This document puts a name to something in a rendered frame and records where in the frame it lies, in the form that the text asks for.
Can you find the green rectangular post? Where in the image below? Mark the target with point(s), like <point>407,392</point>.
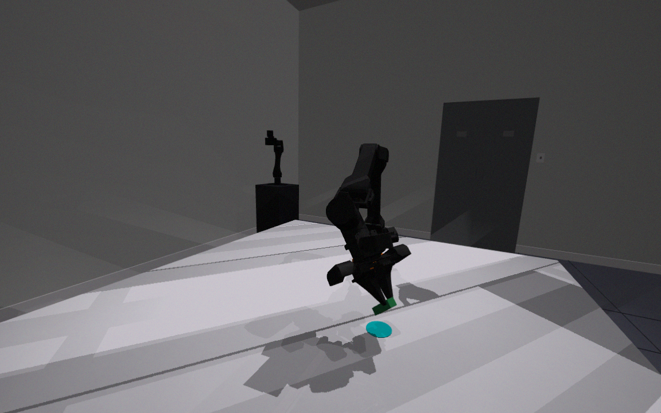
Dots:
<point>379,308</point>

